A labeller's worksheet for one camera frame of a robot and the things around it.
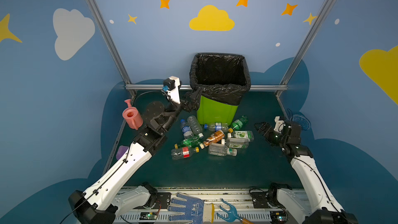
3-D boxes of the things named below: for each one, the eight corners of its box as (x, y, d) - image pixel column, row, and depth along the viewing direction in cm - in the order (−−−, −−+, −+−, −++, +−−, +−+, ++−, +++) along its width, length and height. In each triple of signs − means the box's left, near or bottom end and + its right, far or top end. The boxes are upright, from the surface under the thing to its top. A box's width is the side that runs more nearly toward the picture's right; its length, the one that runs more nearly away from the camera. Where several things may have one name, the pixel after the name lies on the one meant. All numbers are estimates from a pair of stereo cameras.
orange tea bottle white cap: (201, 149, 91) (201, 147, 88) (197, 142, 94) (197, 140, 91) (225, 138, 96) (226, 135, 94) (220, 132, 99) (221, 129, 96)
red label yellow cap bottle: (172, 160, 88) (171, 157, 84) (171, 152, 91) (170, 148, 87) (199, 156, 90) (199, 152, 86) (198, 148, 93) (198, 144, 89)
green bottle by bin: (231, 135, 97) (232, 132, 95) (225, 128, 100) (226, 125, 98) (249, 123, 104) (250, 120, 101) (242, 117, 107) (244, 114, 104)
